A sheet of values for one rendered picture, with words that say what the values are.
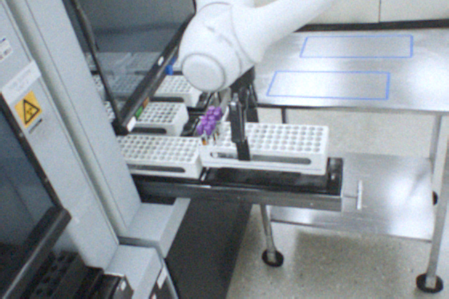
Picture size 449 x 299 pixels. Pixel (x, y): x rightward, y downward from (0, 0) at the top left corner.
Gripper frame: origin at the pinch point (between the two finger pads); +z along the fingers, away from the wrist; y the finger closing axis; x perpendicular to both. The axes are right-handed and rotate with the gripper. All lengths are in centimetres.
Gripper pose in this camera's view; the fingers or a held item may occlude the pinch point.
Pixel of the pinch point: (248, 138)
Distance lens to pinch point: 111.4
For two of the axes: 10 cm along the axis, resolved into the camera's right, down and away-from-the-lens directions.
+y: 2.5, -6.2, 7.4
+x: -9.6, -0.4, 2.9
